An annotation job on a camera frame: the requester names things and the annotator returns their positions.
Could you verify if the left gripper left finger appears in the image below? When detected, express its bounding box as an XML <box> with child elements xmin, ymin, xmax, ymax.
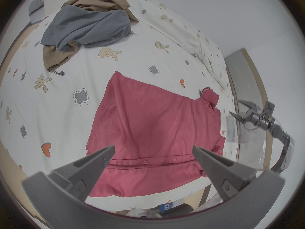
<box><xmin>49</xmin><ymin>145</ymin><xmax>117</xmax><ymax>203</ymax></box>

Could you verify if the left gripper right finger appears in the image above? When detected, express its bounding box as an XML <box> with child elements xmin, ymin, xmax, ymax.
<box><xmin>192</xmin><ymin>145</ymin><xmax>257</xmax><ymax>199</ymax></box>

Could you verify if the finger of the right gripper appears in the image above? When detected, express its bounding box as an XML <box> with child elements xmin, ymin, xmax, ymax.
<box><xmin>230</xmin><ymin>112</ymin><xmax>249</xmax><ymax>124</ymax></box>
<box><xmin>238</xmin><ymin>100</ymin><xmax>257</xmax><ymax>113</ymax></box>

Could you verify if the red shirt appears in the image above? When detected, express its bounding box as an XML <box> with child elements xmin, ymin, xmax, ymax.
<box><xmin>85</xmin><ymin>71</ymin><xmax>226</xmax><ymax>198</ymax></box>

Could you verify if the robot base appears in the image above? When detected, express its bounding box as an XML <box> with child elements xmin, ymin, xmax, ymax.
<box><xmin>125</xmin><ymin>199</ymin><xmax>194</xmax><ymax>220</ymax></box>

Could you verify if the clear plastic box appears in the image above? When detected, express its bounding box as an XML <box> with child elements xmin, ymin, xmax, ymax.
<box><xmin>225</xmin><ymin>115</ymin><xmax>270</xmax><ymax>170</ymax></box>

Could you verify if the bed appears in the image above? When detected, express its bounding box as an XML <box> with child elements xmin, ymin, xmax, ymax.
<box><xmin>0</xmin><ymin>0</ymin><xmax>273</xmax><ymax>212</ymax></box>

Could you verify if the white printed quilt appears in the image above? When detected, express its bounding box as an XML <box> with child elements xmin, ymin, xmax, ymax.
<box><xmin>122</xmin><ymin>0</ymin><xmax>231</xmax><ymax>95</ymax></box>

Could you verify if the grey garment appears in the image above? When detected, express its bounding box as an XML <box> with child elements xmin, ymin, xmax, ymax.
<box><xmin>41</xmin><ymin>5</ymin><xmax>137</xmax><ymax>52</ymax></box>

